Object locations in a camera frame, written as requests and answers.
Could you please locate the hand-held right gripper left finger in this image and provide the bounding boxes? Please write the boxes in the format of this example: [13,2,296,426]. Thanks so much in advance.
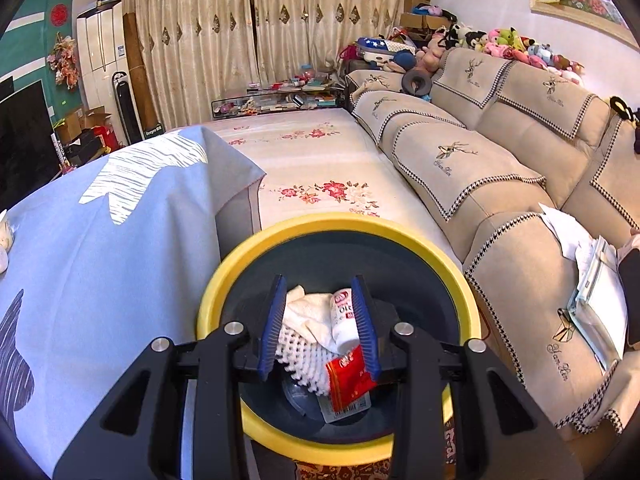
[52,274,288,480]

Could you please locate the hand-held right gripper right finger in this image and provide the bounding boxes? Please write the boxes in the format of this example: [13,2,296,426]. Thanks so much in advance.
[350,275,586,480]

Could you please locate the white pill bottle red label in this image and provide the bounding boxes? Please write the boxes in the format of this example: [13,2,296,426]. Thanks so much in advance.
[327,287,363,361]

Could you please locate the white tissue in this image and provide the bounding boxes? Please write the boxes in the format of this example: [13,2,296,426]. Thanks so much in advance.
[282,285,346,351]

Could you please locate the white foam net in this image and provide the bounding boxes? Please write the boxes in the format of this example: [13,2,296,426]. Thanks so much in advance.
[274,320,333,398]

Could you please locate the red snack wrapper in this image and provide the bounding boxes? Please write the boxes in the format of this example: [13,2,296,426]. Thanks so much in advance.
[320,344,379,423]

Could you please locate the yellow rimmed dark bin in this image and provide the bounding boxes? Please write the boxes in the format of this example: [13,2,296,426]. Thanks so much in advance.
[196,212,483,465]

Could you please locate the red patterned rug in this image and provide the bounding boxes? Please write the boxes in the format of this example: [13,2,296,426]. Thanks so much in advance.
[295,425,456,480]

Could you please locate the beige sofa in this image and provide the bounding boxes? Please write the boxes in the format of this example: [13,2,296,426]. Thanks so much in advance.
[345,47,640,441]

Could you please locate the floral cream mat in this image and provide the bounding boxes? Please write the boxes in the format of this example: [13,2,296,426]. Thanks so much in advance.
[165,107,463,271]

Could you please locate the blue patterned tablecloth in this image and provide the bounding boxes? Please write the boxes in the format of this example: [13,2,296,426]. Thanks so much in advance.
[0,125,267,480]

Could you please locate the low glass table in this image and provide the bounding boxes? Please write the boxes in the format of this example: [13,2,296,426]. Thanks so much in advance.
[210,80,351,120]

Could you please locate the white papers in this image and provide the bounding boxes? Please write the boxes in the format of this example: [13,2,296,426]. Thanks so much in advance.
[537,202,631,371]

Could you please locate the grey neck pillow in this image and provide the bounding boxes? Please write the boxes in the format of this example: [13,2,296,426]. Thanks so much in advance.
[402,67,433,97]

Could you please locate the black tower fan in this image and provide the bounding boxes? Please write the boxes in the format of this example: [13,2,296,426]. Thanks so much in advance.
[111,71,136,147]

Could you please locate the open cardboard boxes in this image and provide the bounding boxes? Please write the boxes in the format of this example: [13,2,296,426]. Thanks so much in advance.
[54,105,121,166]

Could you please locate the pile of bags and toys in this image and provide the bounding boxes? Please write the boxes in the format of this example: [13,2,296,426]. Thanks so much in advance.
[340,35,418,73]

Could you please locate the brown rolled mat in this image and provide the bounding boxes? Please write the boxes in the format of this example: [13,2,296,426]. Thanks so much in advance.
[122,12,166,143]

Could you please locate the beige patterned curtain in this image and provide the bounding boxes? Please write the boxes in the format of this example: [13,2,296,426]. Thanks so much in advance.
[252,0,408,86]
[122,0,258,131]

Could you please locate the black television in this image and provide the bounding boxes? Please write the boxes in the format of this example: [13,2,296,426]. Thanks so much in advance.
[0,80,61,211]

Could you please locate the row of plush toys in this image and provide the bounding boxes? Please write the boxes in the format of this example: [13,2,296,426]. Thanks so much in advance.
[415,22,586,86]

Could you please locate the white standing air conditioner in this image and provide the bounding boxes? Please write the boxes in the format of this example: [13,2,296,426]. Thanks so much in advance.
[76,0,132,146]

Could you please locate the stack of cardboard boxes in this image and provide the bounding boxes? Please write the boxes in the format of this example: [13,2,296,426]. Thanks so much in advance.
[399,0,451,31]

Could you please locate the hanging flower decoration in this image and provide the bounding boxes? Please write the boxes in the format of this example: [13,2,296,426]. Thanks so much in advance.
[47,32,81,92]

